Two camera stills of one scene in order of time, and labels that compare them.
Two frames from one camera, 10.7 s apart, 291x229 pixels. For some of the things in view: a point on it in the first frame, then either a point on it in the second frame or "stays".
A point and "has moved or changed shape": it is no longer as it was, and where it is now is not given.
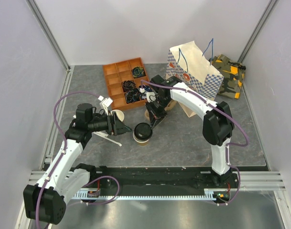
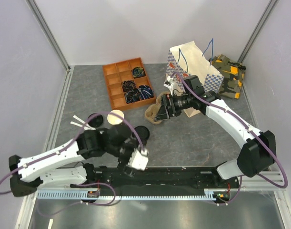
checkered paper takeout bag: [186, 62] stays
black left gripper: [113, 122] -> [125, 167]
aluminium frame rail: [261, 181] stays
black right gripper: [162, 114] -> [162, 114]
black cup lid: [143, 131] has moved or changed shape
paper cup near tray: [119, 114] stays
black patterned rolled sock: [133, 95] stays
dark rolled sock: [127, 85] stays
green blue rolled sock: [138, 71] stays
